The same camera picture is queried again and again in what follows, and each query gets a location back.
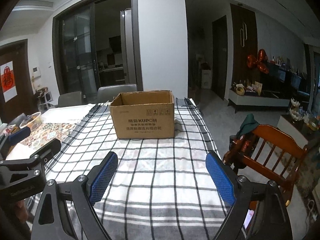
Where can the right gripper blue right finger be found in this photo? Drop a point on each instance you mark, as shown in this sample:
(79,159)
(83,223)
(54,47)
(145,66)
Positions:
(224,178)

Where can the green cloth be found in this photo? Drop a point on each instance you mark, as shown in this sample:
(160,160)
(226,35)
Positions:
(248,125)

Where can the checkered black white tablecloth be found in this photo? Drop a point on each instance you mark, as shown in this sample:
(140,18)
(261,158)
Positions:
(161,188)

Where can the dark glass sliding door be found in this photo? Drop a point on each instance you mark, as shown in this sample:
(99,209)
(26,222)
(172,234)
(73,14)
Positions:
(74,52)

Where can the red wooden chair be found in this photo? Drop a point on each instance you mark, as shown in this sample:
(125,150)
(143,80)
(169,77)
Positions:
(271,153)

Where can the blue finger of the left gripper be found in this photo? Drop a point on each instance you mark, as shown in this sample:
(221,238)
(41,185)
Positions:
(46,152)
(19,135)

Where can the colourful patterned table mat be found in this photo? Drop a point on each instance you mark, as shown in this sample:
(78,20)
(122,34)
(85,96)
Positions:
(46,132)

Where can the white coffee table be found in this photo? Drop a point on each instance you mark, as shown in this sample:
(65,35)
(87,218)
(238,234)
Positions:
(298,130)

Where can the grey chair left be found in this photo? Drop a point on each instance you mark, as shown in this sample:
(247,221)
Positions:
(70,99)

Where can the white lotus ornament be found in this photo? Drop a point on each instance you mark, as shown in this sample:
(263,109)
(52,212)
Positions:
(295,112)

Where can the white low tv bench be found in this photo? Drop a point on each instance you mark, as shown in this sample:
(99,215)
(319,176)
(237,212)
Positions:
(255,103)

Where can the red white door poster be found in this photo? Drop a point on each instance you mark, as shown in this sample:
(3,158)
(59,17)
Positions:
(8,81)

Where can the grey chair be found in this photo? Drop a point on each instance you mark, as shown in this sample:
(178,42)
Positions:
(70,99)
(108,93)

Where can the grey chair right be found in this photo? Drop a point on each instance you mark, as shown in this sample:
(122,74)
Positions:
(108,93)

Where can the brown cardboard box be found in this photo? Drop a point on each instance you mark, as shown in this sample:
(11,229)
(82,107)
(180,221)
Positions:
(144,115)

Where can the clear snack container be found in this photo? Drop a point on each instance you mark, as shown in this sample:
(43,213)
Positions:
(32,121)

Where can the left hand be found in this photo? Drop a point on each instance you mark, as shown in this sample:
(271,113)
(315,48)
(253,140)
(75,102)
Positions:
(21,211)

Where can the red foil balloons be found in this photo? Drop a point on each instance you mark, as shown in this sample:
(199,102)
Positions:
(258,61)

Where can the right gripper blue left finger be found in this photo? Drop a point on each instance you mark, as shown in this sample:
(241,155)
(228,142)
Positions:
(100,176)

